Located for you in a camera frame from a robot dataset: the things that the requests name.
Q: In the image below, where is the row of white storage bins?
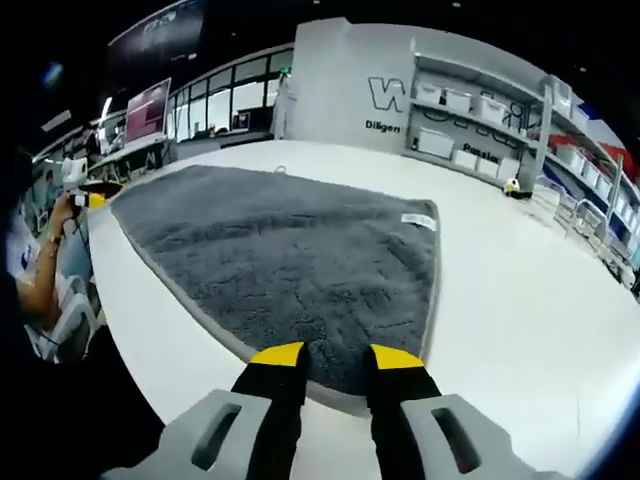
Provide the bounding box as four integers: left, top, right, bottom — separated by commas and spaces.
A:
414, 74, 640, 236

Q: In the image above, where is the grey chair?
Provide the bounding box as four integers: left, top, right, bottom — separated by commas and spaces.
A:
47, 272, 104, 364

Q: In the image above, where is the dark hanging banner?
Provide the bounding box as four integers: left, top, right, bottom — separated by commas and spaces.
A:
107, 0, 206, 76

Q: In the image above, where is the metal wire rack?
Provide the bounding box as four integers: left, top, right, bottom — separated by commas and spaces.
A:
533, 182, 639, 289

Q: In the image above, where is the white standing desk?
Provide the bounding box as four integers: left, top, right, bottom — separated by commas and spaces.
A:
87, 137, 171, 176

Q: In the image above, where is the grey metal shelf rack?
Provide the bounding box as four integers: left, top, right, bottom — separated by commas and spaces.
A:
403, 37, 640, 281

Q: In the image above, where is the glass office partition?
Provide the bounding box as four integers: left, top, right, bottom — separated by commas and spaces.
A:
167, 47, 296, 146

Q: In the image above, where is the grey towel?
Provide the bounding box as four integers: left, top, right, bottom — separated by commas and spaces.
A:
109, 163, 444, 419

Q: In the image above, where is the hanging white lab coat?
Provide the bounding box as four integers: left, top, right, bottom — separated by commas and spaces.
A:
272, 69, 299, 140

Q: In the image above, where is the large computer monitor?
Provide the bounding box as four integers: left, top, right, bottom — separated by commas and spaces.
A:
124, 77, 172, 144

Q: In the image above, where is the person's left hand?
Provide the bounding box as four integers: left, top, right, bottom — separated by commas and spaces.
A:
48, 196, 81, 235

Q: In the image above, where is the small yellow black device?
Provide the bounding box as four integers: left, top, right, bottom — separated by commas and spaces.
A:
501, 177, 534, 199

